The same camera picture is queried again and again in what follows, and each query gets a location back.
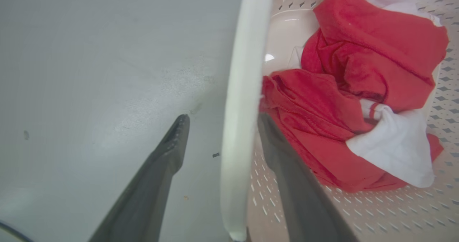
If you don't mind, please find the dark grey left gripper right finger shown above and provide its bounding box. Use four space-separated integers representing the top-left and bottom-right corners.
257 112 360 242

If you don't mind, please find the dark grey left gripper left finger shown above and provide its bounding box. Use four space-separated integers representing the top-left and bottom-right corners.
88 114 190 242

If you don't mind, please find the white perforated plastic laundry basket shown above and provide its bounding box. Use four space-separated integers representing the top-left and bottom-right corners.
219 0 459 242

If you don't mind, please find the red and white garment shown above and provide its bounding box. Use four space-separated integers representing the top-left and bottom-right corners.
260 0 449 194

